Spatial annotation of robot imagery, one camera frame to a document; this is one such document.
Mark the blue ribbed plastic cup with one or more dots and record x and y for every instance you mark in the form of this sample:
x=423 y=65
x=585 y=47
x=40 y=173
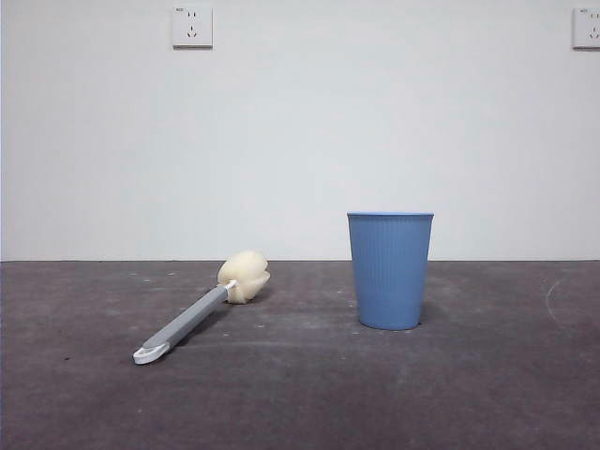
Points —
x=391 y=272

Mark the white wall socket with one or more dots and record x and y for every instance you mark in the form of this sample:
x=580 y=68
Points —
x=192 y=28
x=588 y=28

